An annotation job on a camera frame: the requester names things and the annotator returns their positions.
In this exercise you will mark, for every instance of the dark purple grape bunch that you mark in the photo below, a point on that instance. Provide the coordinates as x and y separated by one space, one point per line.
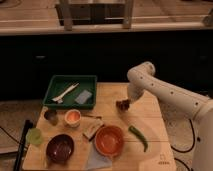
123 105

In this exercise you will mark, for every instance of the light green cup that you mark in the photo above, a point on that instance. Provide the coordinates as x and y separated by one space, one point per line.
34 136

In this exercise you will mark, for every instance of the small wooden block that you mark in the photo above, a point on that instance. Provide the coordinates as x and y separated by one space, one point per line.
90 131

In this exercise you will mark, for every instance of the grey sponge pad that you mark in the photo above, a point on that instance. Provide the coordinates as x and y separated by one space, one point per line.
83 97

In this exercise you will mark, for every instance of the wooden frame structure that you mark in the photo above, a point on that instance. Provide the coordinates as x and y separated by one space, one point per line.
97 15

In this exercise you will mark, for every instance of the small dark metal cup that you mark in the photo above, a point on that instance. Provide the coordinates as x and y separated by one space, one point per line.
51 116

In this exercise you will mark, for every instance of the green plastic tray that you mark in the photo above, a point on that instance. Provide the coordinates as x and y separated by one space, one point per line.
59 83

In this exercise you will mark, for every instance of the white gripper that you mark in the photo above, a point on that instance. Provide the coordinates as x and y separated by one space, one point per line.
134 93

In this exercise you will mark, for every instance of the dark purple bowl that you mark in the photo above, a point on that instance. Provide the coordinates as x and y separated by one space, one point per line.
60 148

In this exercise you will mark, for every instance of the black bar stand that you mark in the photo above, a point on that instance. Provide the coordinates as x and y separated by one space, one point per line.
27 125

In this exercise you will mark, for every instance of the white plastic fork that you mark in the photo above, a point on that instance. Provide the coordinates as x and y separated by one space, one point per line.
59 98

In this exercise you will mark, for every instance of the dark thin stick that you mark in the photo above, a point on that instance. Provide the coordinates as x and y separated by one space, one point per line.
91 116

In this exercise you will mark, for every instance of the white cup orange inside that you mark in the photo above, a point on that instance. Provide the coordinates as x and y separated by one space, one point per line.
72 118

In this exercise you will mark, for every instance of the grey cloth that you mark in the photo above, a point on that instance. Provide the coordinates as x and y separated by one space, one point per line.
96 160

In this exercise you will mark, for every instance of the green chili pepper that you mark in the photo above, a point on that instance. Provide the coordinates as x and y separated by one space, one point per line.
140 136

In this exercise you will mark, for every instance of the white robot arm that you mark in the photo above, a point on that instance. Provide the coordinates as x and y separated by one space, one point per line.
197 107

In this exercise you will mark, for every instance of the orange bowl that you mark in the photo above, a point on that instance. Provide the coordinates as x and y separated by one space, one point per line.
109 141

